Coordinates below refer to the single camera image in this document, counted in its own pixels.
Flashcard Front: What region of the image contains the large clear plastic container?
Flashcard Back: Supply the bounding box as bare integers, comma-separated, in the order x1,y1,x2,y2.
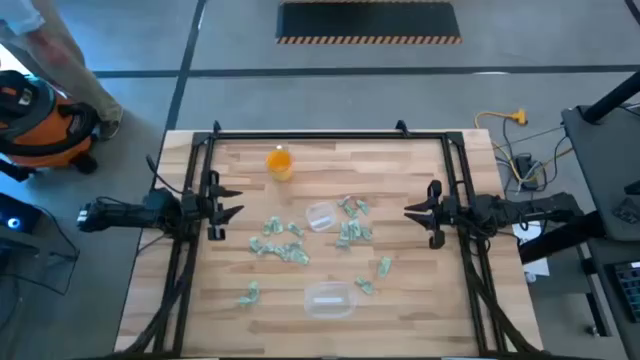
303,280,359,320

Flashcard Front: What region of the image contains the orange plastic cup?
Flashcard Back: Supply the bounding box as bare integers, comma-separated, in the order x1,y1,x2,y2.
264,145,296,182

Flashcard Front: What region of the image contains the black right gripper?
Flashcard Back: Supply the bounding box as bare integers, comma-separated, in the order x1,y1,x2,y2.
403,179,474,250

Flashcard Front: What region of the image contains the black box blue light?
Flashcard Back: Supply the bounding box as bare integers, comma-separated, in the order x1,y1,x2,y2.
0,192,45,236

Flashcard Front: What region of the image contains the black desk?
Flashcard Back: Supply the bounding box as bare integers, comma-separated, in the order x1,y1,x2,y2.
560,102,640,360

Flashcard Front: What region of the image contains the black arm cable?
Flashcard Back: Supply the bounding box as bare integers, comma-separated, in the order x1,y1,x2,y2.
145,154,184,196

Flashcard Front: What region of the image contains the white paper sheet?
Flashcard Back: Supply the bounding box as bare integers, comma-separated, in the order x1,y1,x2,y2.
512,219,551,284

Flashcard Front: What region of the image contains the orange black shop vacuum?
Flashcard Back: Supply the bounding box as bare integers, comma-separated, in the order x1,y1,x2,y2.
0,69,101,182

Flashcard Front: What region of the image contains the yellow extension cord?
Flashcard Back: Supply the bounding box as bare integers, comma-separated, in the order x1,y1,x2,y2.
473,108,576,184

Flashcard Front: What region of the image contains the black metal table frame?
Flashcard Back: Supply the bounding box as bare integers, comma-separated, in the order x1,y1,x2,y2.
117,119,551,360

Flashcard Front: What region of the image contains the black hazard-striped floor mat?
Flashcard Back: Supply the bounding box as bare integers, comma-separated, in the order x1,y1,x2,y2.
275,0,462,45

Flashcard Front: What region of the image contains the black keyboard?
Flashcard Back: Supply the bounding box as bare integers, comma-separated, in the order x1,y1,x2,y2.
613,259,640,324

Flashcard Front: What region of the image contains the black power strip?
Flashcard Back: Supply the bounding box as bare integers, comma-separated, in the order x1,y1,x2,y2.
514,153,540,191

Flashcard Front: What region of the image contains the person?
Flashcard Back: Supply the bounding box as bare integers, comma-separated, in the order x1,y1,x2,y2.
0,0,124,141

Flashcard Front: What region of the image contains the small clear plastic container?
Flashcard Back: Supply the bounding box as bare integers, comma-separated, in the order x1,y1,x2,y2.
305,201,338,233

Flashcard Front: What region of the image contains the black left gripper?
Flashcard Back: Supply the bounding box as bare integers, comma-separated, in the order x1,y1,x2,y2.
180,169,245,241

